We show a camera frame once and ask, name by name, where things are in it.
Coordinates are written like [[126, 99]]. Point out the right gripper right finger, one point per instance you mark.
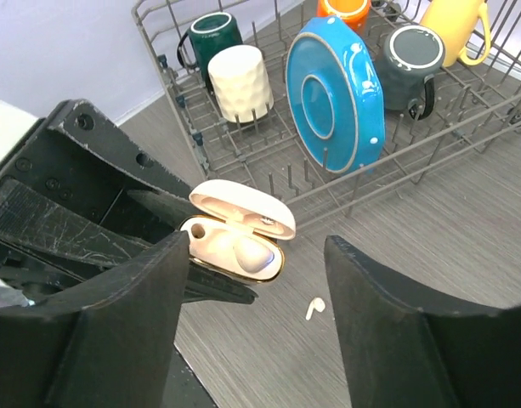
[[405, 344]]

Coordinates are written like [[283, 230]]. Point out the grey mug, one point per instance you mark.
[[405, 66]]

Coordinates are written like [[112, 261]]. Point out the yellow mug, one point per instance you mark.
[[454, 22]]

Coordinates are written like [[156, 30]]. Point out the cream textured cup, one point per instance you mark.
[[241, 83]]

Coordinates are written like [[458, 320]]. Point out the orange mug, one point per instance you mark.
[[354, 13]]

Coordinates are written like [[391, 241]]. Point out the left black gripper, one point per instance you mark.
[[78, 197]]

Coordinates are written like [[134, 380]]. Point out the beige earbud case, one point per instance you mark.
[[233, 211]]

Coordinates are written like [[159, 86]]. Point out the grey wire dish rack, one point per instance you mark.
[[473, 107]]

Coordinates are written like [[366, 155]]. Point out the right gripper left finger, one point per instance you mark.
[[106, 342]]

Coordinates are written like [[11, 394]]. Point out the blue ceramic plate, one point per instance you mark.
[[335, 96]]

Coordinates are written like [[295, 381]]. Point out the white earbud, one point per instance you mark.
[[316, 305], [251, 255]]

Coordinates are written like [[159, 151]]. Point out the dark green mug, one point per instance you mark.
[[208, 35]]

